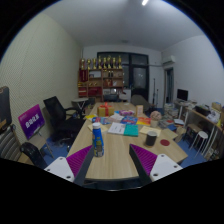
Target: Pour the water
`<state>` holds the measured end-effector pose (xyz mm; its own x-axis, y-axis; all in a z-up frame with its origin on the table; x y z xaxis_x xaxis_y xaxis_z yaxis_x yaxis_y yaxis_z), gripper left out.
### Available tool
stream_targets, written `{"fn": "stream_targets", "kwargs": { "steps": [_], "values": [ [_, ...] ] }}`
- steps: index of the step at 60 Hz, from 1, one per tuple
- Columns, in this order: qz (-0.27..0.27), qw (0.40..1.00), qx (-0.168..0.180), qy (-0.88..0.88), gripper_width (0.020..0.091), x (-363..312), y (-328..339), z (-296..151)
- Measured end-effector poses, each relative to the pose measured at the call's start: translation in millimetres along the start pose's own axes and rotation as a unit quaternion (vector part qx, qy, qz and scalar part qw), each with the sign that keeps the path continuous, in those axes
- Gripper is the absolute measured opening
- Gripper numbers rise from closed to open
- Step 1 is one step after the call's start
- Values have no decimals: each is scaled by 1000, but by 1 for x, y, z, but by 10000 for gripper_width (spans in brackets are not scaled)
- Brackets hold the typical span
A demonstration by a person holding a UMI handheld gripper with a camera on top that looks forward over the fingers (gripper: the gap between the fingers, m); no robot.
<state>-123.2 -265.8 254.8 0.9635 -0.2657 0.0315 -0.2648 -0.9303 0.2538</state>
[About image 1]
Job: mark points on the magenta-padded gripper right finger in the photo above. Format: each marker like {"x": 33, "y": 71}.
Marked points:
{"x": 163, "y": 165}

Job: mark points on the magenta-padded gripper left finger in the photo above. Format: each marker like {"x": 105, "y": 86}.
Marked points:
{"x": 60, "y": 167}

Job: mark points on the blue white-capped drink bottle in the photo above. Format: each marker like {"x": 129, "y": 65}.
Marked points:
{"x": 98, "y": 141}

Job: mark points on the flat round red coaster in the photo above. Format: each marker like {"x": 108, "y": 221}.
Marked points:
{"x": 164, "y": 142}

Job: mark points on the black cup with white inside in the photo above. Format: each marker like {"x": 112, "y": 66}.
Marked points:
{"x": 151, "y": 139}

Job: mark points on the small square wooden table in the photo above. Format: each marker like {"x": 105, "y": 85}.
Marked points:
{"x": 169, "y": 134}

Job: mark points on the manila paper envelope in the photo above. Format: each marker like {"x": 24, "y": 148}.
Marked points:
{"x": 145, "y": 130}
{"x": 104, "y": 128}

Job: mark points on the black office chair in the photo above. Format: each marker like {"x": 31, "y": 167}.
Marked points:
{"x": 65, "y": 125}

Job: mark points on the teal notebook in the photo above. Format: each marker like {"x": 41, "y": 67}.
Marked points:
{"x": 131, "y": 130}

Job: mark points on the wooden stool with black legs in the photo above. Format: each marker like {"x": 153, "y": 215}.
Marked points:
{"x": 192, "y": 127}

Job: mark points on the orange book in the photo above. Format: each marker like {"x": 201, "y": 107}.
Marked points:
{"x": 143, "y": 121}

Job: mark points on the round white stool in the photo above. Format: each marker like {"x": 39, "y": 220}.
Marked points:
{"x": 202, "y": 134}

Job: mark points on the pink flowers in pot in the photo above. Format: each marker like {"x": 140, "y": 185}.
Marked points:
{"x": 155, "y": 116}

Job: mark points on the purple sign board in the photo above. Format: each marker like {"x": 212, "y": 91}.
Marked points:
{"x": 31, "y": 121}

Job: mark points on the grey striped chair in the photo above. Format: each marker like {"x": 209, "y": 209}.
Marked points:
{"x": 9, "y": 145}

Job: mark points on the stack of books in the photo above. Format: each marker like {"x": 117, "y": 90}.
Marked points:
{"x": 171, "y": 110}

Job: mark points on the blue book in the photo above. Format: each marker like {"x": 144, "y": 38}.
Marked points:
{"x": 129, "y": 120}

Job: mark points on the yellow book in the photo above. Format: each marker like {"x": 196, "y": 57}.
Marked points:
{"x": 90, "y": 117}

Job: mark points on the white printed booklet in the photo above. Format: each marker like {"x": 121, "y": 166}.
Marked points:
{"x": 116, "y": 128}

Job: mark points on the standing orange card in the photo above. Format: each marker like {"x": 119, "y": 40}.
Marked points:
{"x": 139, "y": 110}

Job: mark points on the long wooden side desk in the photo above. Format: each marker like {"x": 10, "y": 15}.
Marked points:
{"x": 203, "y": 116}

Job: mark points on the pink package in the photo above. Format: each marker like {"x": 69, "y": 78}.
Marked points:
{"x": 126, "y": 112}

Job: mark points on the grey armchair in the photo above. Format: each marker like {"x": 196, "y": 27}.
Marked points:
{"x": 138, "y": 101}

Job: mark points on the small round white table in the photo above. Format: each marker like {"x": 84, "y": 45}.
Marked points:
{"x": 80, "y": 100}

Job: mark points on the yellow red-ribboned gift box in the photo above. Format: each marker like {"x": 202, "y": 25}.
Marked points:
{"x": 105, "y": 111}

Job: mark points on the black tripod stand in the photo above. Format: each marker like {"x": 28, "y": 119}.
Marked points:
{"x": 154, "y": 93}

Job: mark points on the black computer monitor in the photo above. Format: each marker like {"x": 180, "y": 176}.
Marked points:
{"x": 182, "y": 94}

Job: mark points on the black-framed glass door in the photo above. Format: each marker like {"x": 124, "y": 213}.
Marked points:
{"x": 139, "y": 76}

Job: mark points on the wooden shelf unit with trophies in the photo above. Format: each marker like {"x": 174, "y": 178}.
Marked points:
{"x": 101, "y": 83}

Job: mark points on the ceiling tube light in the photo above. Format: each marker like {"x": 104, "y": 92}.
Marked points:
{"x": 145, "y": 2}

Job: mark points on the white wall air conditioner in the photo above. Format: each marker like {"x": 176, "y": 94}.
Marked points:
{"x": 169, "y": 60}

